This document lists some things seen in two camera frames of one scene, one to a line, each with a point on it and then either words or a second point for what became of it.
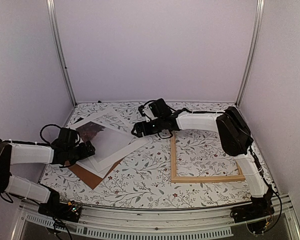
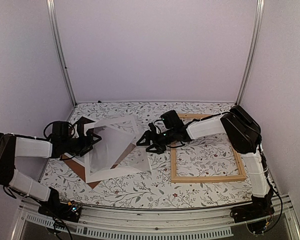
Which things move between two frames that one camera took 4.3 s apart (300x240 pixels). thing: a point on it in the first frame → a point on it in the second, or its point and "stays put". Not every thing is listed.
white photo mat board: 87,164 → 118,150
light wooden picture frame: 175,179 stays put
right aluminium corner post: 261,8 stays put
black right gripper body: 157,128 → 167,138
